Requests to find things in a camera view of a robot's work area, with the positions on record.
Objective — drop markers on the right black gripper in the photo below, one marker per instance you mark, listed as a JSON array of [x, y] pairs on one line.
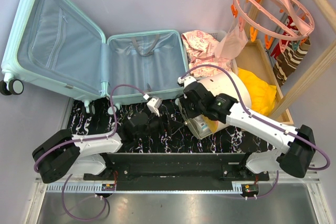
[[184, 101]]

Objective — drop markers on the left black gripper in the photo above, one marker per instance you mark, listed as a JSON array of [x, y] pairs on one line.
[[167, 126]]

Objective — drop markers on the white toiletry pack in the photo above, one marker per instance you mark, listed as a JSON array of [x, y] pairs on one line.
[[202, 127]]

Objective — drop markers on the white round drum box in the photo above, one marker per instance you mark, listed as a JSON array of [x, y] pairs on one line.
[[229, 84]]

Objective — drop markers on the cream pink-print cloth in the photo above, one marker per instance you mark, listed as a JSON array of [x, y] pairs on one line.
[[202, 53]]

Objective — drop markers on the light blue hard-shell suitcase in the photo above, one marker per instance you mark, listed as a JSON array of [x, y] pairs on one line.
[[54, 45]]

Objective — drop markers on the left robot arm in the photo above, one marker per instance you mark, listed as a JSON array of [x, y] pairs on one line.
[[66, 154]]

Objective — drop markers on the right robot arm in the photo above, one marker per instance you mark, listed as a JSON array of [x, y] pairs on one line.
[[293, 146]]

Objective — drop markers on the black marble pattern mat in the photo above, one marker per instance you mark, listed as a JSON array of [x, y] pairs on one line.
[[228, 140]]

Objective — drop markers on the yellow cloth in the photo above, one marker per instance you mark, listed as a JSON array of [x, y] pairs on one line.
[[262, 94]]

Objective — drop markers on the translucent pink plastic bag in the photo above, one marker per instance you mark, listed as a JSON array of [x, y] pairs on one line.
[[231, 45]]

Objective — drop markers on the white perforated plastic basket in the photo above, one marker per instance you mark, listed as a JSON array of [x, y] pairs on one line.
[[219, 33]]

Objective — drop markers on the wooden tray base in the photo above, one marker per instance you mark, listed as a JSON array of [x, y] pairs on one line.
[[254, 59]]

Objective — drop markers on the brown striped cloth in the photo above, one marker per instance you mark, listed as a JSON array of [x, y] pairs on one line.
[[288, 61]]

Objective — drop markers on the pink round clip hanger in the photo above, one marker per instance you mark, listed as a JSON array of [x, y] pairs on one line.
[[267, 17]]

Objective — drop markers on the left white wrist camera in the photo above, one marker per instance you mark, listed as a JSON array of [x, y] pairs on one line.
[[153, 104]]

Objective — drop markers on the wooden hanger rack frame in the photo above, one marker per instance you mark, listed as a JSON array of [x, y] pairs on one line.
[[310, 90]]

